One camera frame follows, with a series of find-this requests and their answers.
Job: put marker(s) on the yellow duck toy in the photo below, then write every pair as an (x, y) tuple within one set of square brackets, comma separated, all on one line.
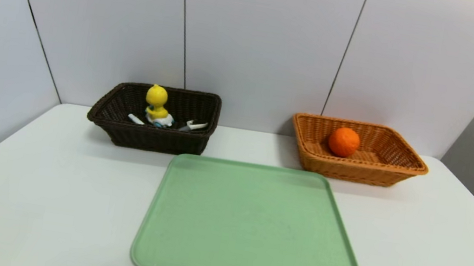
[(157, 102)]

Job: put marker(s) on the white marker pen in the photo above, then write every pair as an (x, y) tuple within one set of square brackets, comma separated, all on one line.
[(135, 119)]

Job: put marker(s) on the orange fruit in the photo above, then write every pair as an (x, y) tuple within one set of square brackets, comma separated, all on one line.
[(343, 142)]

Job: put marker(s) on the dark brown wicker basket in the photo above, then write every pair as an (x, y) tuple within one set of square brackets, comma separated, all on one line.
[(147, 134)]

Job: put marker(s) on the orange wicker basket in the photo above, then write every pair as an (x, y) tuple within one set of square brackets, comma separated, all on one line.
[(382, 168)]

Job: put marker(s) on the light green plastic tray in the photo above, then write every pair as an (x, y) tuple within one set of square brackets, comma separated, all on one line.
[(251, 229)]

